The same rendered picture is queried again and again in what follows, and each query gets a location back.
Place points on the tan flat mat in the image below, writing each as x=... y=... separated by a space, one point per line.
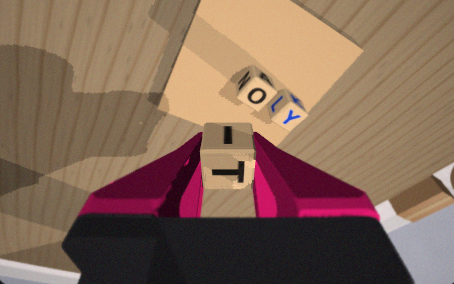
x=297 y=50

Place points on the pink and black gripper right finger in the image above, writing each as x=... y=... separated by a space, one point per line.
x=300 y=189

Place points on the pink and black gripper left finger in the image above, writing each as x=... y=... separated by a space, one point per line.
x=157 y=187

